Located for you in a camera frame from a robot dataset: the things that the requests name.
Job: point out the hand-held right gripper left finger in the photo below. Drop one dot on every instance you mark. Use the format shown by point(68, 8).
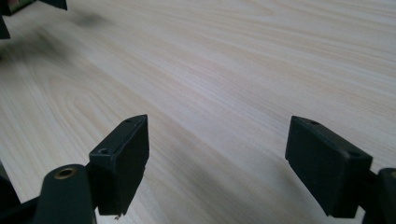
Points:
point(120, 161)

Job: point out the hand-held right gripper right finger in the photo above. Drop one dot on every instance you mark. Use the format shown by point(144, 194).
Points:
point(327, 168)

